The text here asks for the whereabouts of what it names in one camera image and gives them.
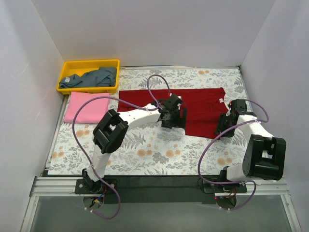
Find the aluminium frame rail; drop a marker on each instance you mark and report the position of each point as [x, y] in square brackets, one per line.
[54, 186]

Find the yellow plastic bin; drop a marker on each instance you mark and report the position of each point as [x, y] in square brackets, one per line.
[80, 67]

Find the grey-blue t shirt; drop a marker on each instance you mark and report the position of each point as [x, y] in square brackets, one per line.
[102, 77]

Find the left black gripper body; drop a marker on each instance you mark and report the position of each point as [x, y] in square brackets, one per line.
[174, 120]

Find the floral table mat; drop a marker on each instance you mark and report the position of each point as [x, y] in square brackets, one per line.
[151, 149]

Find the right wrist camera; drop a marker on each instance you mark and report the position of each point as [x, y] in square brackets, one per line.
[231, 108]

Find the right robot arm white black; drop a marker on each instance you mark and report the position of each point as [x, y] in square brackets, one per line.
[265, 154]

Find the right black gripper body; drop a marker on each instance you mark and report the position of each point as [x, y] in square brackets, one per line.
[222, 125]

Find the folded pink t shirt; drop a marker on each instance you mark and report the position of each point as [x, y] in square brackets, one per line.
[93, 112]

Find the red t shirt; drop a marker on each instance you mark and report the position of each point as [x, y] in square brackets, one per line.
[204, 107]

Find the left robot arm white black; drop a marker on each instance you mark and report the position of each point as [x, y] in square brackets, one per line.
[111, 131]

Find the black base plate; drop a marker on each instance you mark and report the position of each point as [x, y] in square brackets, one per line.
[168, 189]

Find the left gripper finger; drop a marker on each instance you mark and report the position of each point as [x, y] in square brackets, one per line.
[183, 116]
[173, 124]

